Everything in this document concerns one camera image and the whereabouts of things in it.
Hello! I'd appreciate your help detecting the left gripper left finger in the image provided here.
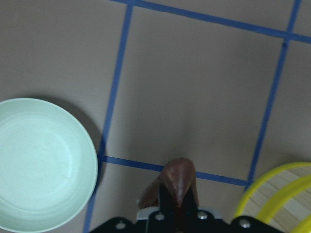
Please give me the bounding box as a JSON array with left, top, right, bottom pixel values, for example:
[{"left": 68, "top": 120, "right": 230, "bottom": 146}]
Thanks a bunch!
[{"left": 90, "top": 210, "right": 158, "bottom": 233}]

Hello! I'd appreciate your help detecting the light green plate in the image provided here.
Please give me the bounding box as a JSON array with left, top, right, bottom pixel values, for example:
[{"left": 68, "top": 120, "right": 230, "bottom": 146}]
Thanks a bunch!
[{"left": 0, "top": 98, "right": 98, "bottom": 233}]

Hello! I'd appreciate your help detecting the brown bun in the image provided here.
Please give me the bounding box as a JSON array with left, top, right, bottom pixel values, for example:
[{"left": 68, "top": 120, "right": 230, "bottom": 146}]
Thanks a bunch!
[{"left": 137, "top": 158, "right": 199, "bottom": 209}]

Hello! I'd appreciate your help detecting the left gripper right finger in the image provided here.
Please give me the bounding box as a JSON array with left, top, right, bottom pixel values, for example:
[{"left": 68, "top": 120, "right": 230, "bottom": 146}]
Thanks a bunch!
[{"left": 189, "top": 208, "right": 281, "bottom": 233}]

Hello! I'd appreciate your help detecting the yellow bamboo steamer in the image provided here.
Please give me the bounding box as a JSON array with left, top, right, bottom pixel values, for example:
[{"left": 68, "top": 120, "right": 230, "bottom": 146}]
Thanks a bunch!
[{"left": 235, "top": 162, "right": 311, "bottom": 233}]

